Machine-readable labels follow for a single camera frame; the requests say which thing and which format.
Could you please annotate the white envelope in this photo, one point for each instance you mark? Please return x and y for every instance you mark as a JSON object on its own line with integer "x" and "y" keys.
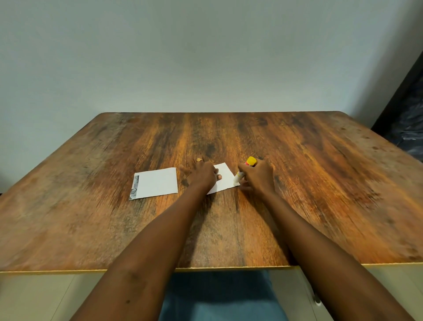
{"x": 155, "y": 183}

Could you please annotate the white paper sheet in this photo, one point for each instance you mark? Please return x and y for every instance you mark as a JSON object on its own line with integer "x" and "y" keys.
{"x": 228, "y": 180}

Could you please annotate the person's right thumb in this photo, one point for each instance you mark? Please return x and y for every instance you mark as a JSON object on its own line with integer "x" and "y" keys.
{"x": 242, "y": 184}

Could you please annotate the person's left thumb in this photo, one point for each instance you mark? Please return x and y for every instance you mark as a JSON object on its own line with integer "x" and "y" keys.
{"x": 218, "y": 176}

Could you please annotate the person's right forearm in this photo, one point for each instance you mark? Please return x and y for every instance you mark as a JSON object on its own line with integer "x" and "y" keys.
{"x": 330, "y": 261}

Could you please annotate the blue jeans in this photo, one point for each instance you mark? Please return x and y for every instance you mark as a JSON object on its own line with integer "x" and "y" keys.
{"x": 222, "y": 297}

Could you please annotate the yellow capped glue stick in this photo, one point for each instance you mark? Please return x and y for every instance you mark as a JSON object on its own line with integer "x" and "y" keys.
{"x": 244, "y": 169}

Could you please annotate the person's left little finger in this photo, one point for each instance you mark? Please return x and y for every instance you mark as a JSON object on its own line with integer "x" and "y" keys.
{"x": 184, "y": 170}

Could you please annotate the person's right hand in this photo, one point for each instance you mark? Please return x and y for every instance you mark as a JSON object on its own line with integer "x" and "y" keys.
{"x": 259, "y": 178}

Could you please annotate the person's left hand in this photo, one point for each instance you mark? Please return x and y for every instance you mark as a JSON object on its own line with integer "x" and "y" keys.
{"x": 202, "y": 175}

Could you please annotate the person's left forearm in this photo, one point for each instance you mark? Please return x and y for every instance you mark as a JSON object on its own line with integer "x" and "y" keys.
{"x": 148, "y": 254}

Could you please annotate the black plastic sheet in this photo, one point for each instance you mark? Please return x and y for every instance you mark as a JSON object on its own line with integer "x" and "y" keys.
{"x": 408, "y": 129}

